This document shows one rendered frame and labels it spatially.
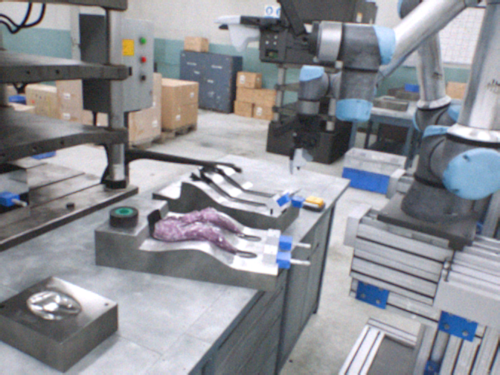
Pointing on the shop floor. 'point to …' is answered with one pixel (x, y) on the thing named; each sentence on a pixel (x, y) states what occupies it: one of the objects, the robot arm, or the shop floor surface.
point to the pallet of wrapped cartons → (73, 106)
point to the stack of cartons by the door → (254, 97)
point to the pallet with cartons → (178, 107)
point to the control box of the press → (135, 31)
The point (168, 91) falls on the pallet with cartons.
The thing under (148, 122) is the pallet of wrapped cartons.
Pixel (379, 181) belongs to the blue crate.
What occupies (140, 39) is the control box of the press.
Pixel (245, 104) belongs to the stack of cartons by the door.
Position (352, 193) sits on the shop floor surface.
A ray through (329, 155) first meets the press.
